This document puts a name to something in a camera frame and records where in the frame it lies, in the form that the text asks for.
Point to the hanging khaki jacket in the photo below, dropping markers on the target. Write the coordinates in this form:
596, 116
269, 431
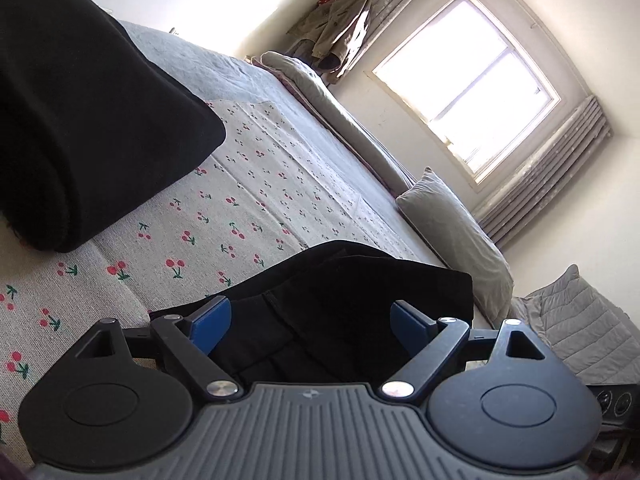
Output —
340, 25

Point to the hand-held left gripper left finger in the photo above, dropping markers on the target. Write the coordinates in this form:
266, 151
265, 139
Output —
212, 321

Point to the black pants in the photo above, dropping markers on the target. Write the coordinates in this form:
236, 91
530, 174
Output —
325, 310

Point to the black speaker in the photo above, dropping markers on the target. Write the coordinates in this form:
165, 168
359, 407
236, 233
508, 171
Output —
615, 402

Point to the folded grey-green quilt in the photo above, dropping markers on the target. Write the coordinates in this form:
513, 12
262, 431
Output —
340, 110

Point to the grey quilted cover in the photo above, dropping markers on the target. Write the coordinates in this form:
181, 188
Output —
575, 320

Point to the window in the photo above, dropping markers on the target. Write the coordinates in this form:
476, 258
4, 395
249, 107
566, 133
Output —
460, 90

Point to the dark cloth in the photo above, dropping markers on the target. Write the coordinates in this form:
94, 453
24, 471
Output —
75, 110

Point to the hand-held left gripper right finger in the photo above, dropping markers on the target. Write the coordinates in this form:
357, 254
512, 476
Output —
406, 321

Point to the grey-green pillow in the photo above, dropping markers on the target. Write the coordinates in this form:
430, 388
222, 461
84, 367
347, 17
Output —
450, 230

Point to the cherry print bed sheet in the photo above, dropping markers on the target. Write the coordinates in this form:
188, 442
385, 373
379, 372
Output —
250, 170

